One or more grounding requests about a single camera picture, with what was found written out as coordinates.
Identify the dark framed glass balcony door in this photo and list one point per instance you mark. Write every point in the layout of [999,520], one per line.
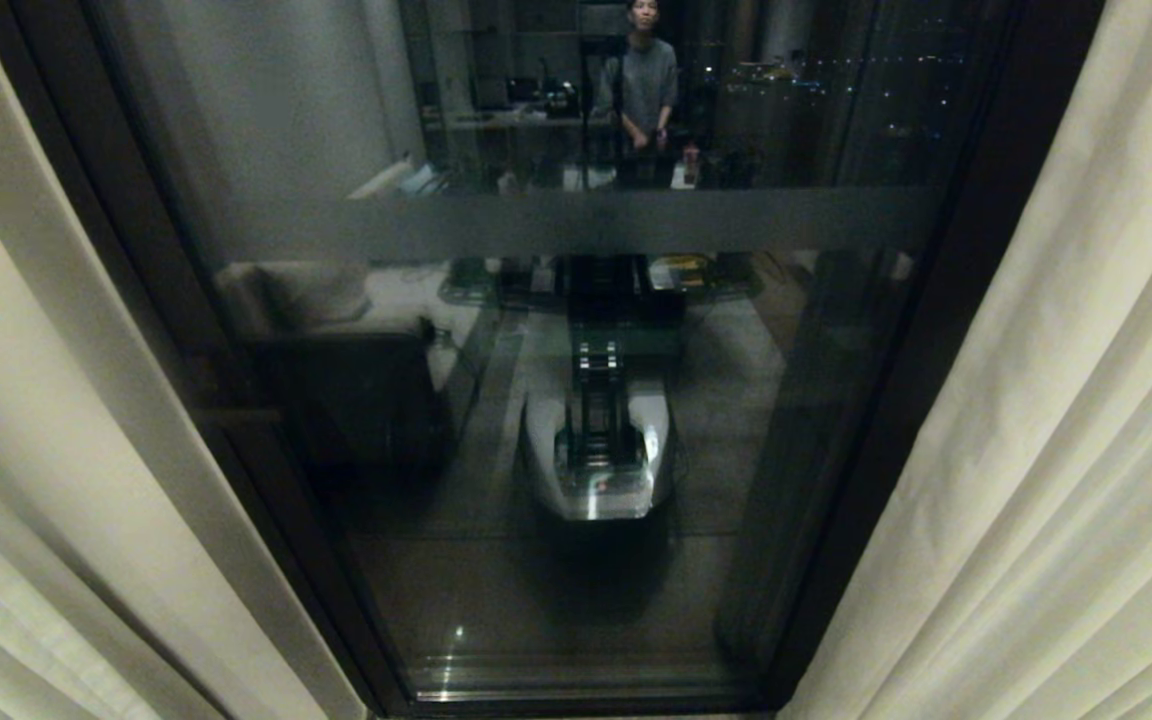
[576,350]

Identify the cream fabric curtain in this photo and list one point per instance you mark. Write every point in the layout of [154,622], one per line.
[56,480]
[1056,450]

